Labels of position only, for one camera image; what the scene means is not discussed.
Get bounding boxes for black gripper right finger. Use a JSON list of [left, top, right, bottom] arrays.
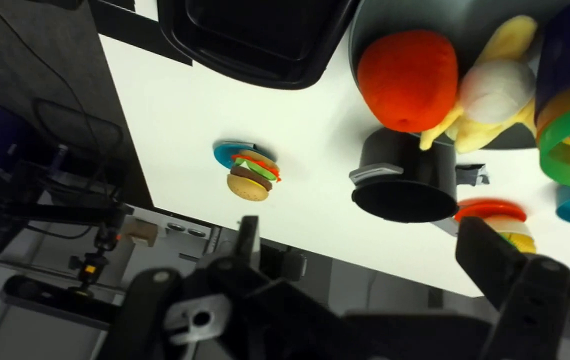
[[457, 216, 525, 308]]

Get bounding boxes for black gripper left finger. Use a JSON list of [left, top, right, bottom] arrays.
[[230, 216, 260, 267]]

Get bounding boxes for yellow banana plush toy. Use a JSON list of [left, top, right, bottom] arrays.
[[420, 13, 538, 154]]

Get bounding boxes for burger plush toy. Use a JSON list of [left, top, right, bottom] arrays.
[[227, 150, 281, 202]]

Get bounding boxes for orange red plush ball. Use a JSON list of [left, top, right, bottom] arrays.
[[356, 30, 459, 131]]

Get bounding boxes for grey round plate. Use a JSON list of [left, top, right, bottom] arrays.
[[351, 0, 570, 154]]

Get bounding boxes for small blue dish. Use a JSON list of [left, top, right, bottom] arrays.
[[212, 140, 276, 168]]

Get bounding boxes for black cooking pot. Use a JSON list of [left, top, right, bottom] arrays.
[[348, 126, 462, 223]]

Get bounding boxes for black plastic tray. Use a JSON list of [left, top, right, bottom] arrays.
[[158, 0, 361, 89]]

